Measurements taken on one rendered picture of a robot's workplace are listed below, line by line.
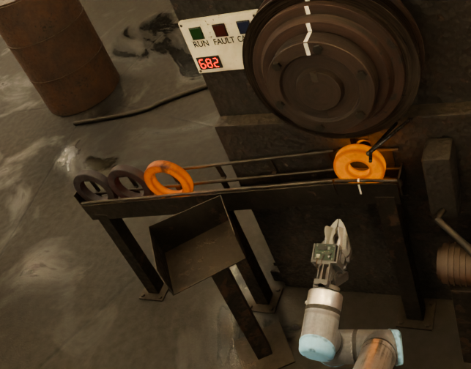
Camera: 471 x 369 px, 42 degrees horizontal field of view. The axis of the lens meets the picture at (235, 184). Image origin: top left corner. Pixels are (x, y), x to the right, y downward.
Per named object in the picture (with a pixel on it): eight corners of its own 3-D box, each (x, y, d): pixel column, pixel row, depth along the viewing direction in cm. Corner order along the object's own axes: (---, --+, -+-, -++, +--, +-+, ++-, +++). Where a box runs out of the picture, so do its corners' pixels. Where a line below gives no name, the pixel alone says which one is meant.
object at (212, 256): (221, 346, 245) (147, 226, 200) (281, 321, 244) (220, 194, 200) (233, 389, 229) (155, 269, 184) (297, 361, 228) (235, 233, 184)
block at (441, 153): (435, 193, 190) (425, 135, 175) (462, 194, 187) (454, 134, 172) (431, 219, 184) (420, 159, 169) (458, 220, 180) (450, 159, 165)
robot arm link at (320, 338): (302, 359, 158) (291, 350, 149) (310, 312, 163) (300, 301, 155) (338, 364, 154) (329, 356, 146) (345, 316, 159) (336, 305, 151)
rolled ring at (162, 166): (134, 176, 224) (138, 170, 226) (171, 208, 230) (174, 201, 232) (162, 159, 211) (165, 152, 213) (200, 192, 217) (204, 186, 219)
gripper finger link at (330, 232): (334, 212, 164) (329, 244, 161) (340, 221, 169) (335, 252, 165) (323, 211, 166) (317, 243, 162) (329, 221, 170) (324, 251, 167)
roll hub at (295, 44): (288, 124, 172) (258, 38, 154) (387, 118, 159) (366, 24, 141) (282, 136, 168) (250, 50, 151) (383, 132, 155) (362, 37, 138)
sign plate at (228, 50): (201, 69, 194) (179, 20, 183) (276, 62, 182) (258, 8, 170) (198, 74, 192) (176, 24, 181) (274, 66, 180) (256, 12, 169)
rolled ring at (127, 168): (132, 166, 220) (135, 160, 222) (97, 173, 231) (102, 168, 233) (160, 201, 230) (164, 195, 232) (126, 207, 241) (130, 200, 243)
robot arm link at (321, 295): (345, 315, 158) (310, 312, 162) (347, 297, 160) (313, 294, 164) (335, 304, 151) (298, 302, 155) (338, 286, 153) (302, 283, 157)
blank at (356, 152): (328, 146, 185) (326, 153, 183) (378, 140, 177) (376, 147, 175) (343, 182, 194) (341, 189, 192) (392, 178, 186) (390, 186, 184)
